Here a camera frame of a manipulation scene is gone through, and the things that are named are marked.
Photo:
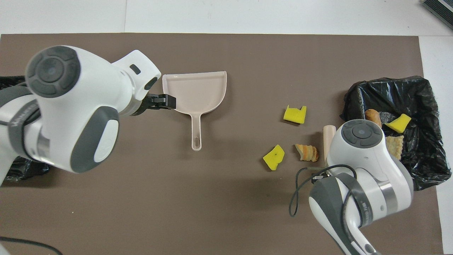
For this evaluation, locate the black bag bin pink mark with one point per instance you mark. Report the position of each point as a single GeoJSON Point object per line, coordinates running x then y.
{"type": "Point", "coordinates": [24, 168]}

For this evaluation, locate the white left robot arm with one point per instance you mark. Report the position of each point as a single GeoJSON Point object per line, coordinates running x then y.
{"type": "Point", "coordinates": [70, 106]}

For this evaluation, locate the yellow sponge piece dark dot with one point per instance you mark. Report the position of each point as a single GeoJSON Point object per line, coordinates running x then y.
{"type": "Point", "coordinates": [274, 157]}

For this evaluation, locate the brown table mat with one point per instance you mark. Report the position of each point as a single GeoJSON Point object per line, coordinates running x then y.
{"type": "Point", "coordinates": [212, 212]}

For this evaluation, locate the pale cream foam lump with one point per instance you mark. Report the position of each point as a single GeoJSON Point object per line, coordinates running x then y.
{"type": "Point", "coordinates": [395, 147]}

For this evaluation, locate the yellow notched sponge piece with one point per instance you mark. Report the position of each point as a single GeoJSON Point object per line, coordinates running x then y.
{"type": "Point", "coordinates": [294, 115]}

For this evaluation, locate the dark grey ribbed device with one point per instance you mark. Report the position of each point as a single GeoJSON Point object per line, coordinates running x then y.
{"type": "Point", "coordinates": [442, 9]}

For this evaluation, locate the black bag lined bin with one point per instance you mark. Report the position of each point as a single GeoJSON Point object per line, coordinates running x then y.
{"type": "Point", "coordinates": [424, 159]}

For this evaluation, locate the beige hand brush black bristles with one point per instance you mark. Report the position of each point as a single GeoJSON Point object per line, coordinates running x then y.
{"type": "Point", "coordinates": [329, 138]}

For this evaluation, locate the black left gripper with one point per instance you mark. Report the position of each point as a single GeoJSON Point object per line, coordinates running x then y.
{"type": "Point", "coordinates": [148, 104]}

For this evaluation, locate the beige plastic dustpan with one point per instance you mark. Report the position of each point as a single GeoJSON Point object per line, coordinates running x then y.
{"type": "Point", "coordinates": [196, 92]}

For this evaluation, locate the orange striped sponge piece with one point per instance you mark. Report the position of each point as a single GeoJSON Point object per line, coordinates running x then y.
{"type": "Point", "coordinates": [307, 153]}

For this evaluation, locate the yellow wedge sponge piece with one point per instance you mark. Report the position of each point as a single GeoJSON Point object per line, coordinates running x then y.
{"type": "Point", "coordinates": [399, 123]}

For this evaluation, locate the brown potato shaped foam lump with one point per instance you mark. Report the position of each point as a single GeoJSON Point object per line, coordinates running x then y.
{"type": "Point", "coordinates": [373, 117]}

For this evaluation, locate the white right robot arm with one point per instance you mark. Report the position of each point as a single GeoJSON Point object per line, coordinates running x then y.
{"type": "Point", "coordinates": [364, 166]}

